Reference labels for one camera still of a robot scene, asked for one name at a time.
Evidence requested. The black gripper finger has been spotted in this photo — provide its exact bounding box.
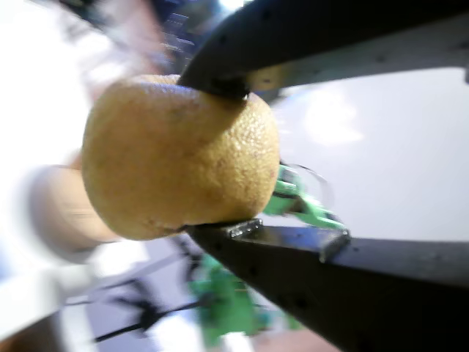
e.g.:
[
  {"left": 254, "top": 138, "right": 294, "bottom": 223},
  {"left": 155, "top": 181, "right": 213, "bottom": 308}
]
[
  {"left": 185, "top": 218, "right": 469, "bottom": 352},
  {"left": 177, "top": 0, "right": 469, "bottom": 100}
]

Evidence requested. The round brown bowl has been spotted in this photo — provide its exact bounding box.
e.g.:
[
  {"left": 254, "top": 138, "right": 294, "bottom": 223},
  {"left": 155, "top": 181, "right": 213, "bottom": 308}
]
[{"left": 21, "top": 161, "right": 122, "bottom": 263}]

